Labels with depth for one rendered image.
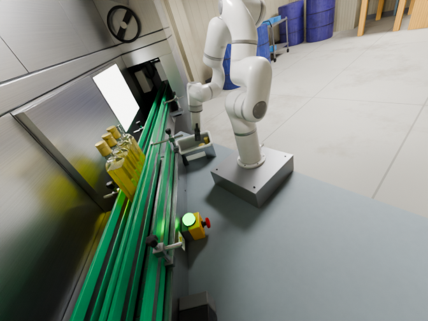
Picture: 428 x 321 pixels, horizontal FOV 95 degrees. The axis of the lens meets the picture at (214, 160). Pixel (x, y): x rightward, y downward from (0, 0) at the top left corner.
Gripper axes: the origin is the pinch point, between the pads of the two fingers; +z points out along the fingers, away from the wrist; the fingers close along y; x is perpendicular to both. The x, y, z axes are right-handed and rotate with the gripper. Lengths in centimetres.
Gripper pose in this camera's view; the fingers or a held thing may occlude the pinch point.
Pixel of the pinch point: (197, 135)
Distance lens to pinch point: 112.3
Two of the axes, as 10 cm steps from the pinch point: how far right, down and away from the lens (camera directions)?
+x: 10.0, -0.6, 0.7
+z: 0.1, 8.2, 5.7
